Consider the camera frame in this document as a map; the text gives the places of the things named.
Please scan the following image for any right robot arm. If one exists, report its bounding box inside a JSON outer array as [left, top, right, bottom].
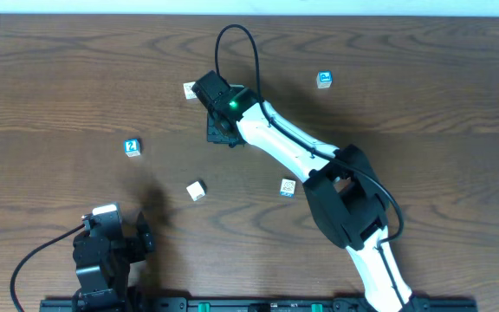
[[197, 86, 412, 311]]

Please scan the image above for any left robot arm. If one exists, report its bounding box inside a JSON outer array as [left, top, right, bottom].
[[71, 209, 155, 311]]

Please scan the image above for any white block upper left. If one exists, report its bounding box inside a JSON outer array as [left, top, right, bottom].
[[183, 81, 197, 100]]

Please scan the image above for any white block green B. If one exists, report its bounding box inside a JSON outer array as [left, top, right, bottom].
[[186, 180, 206, 201]]

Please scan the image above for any blue number 2 block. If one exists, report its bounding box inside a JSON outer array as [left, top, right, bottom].
[[124, 139, 141, 158]]

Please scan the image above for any blue picture block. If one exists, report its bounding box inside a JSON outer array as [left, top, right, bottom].
[[316, 71, 333, 89]]

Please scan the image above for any white block blue bottom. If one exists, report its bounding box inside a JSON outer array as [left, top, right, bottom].
[[279, 179, 296, 198]]

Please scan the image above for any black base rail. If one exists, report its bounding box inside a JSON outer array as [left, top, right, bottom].
[[39, 296, 479, 312]]

